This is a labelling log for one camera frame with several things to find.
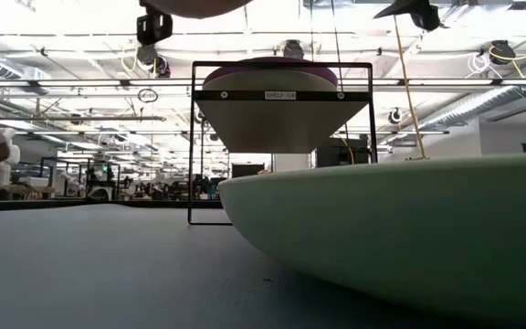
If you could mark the small black monitor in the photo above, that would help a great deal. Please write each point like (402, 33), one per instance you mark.
(247, 170)

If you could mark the mint green plate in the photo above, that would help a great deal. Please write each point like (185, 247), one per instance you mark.
(404, 228)

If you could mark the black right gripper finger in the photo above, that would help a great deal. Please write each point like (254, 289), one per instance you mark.
(404, 5)
(404, 13)

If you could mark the large black monitor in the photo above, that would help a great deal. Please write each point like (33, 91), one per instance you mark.
(336, 153)

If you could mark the salmon pink plate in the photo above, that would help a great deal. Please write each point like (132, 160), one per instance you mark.
(245, 83)
(199, 8)

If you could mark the black robot workstation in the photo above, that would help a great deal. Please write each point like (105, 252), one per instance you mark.
(101, 185)

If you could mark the purple plate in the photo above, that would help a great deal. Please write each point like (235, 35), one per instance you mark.
(267, 59)

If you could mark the blue table mat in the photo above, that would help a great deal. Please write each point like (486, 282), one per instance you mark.
(108, 265)

